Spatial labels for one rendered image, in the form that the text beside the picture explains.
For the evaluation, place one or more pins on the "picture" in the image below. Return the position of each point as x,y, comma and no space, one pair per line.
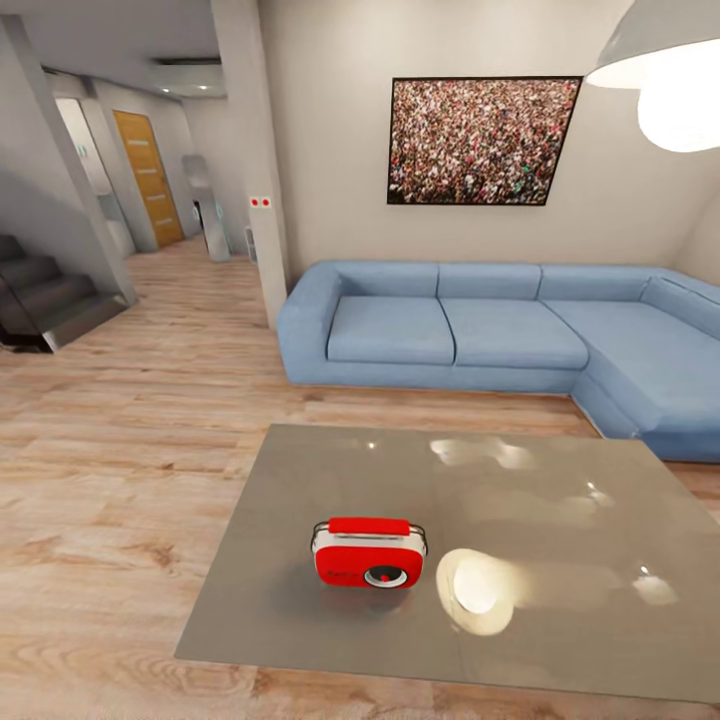
477,141

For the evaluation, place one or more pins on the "stairs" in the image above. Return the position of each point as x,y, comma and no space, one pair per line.
41,309

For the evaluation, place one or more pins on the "door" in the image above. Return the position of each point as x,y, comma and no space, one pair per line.
144,159

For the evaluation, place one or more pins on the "radio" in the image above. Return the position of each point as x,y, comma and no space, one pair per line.
361,552

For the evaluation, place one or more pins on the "room light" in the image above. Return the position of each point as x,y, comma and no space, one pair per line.
647,28

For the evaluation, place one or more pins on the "coffee table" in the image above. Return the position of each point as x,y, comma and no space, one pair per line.
563,564

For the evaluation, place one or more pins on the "sofa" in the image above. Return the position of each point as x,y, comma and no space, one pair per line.
635,347

